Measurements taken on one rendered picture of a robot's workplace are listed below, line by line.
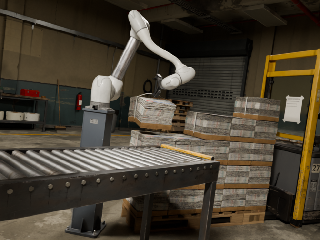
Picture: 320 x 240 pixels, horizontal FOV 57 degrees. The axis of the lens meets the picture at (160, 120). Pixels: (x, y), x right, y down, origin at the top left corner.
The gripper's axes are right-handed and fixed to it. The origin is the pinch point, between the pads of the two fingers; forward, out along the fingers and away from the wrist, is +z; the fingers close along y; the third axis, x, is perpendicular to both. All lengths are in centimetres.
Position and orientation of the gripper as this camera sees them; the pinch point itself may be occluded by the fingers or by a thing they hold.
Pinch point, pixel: (153, 86)
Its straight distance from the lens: 262.7
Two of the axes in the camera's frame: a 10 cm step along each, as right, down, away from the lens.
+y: -1.0, 9.9, -0.3
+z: -4.3, -0.2, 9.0
